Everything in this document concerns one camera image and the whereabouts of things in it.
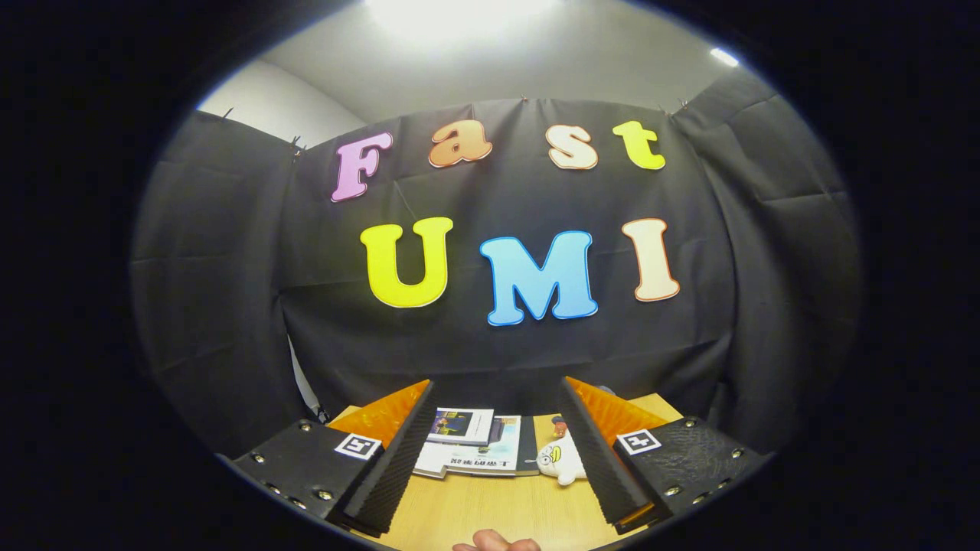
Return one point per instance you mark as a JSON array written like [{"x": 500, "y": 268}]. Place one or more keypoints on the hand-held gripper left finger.
[{"x": 402, "y": 467}]

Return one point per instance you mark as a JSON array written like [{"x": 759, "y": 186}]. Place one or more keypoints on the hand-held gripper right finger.
[{"x": 597, "y": 467}]

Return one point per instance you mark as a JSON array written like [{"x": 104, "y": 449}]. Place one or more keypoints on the white duck plush toy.
[{"x": 559, "y": 459}]

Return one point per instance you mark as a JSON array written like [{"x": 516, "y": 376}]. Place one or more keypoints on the grey penguin plush toy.
[{"x": 560, "y": 426}]

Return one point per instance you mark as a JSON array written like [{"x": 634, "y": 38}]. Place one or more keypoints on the dark grey book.
[{"x": 527, "y": 448}]

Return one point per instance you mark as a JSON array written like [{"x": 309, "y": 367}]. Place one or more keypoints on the book pale blue cover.
[{"x": 478, "y": 459}]

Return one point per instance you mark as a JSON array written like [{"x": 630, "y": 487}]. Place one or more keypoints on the small ceiling light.
[{"x": 723, "y": 57}]

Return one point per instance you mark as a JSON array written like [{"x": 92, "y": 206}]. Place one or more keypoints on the bright ceiling light panel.
[{"x": 459, "y": 15}]

